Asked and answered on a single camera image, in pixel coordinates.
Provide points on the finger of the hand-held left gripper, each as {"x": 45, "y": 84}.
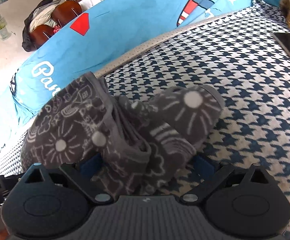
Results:
{"x": 11, "y": 183}

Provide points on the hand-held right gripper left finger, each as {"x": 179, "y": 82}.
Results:
{"x": 92, "y": 164}

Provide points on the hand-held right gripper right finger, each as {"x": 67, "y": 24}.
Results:
{"x": 204, "y": 166}

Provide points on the grey patterned fleece jacket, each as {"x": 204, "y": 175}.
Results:
{"x": 110, "y": 135}

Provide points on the houndstooth bed cover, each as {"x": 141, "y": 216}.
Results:
{"x": 234, "y": 92}

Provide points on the red floral cloth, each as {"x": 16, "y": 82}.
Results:
{"x": 56, "y": 28}

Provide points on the blue printed quilt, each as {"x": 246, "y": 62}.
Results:
{"x": 135, "y": 30}

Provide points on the pile of pale bedding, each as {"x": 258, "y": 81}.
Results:
{"x": 41, "y": 17}

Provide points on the table with white cloth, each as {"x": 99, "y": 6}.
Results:
{"x": 91, "y": 0}

